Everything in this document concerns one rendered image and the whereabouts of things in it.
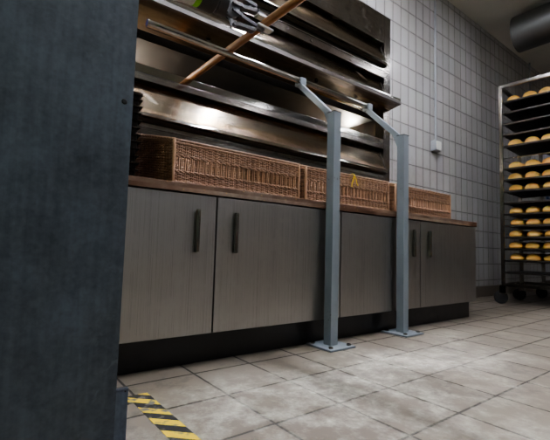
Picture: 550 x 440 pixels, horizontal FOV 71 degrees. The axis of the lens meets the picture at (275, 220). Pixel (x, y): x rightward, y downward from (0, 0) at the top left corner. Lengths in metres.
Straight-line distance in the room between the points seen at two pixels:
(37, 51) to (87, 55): 0.07
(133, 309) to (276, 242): 0.55
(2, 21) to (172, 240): 0.76
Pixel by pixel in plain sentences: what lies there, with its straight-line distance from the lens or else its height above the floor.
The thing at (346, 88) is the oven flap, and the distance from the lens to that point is 2.56.
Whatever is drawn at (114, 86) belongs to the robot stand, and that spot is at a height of 0.62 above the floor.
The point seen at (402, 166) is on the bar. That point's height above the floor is 0.80.
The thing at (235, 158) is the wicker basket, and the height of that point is 0.70.
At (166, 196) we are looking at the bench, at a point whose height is 0.53.
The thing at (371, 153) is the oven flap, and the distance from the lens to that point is 2.81.
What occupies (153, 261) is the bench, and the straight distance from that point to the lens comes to 1.22.
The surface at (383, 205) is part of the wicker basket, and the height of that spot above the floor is 0.61.
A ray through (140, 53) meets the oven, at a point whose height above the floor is 1.34.
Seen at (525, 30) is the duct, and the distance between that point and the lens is 4.33.
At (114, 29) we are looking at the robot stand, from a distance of 0.71.
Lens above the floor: 0.38
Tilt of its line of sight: 4 degrees up
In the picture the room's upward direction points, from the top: 2 degrees clockwise
